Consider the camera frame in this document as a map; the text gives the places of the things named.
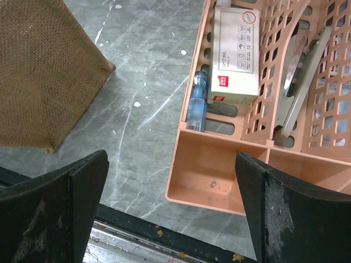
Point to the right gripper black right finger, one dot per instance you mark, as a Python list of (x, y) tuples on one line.
[(291, 220)]

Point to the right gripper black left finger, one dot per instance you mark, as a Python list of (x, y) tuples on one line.
[(49, 218)]

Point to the brown canvas tote bag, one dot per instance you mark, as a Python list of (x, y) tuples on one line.
[(50, 73)]

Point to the peach plastic file organizer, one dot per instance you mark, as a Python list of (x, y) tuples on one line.
[(202, 172)]

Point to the white staples box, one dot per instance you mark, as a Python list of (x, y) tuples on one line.
[(235, 55)]

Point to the metal stapler tool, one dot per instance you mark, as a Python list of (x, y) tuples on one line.
[(301, 61)]

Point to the aluminium frame rail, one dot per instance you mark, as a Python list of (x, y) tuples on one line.
[(119, 237)]

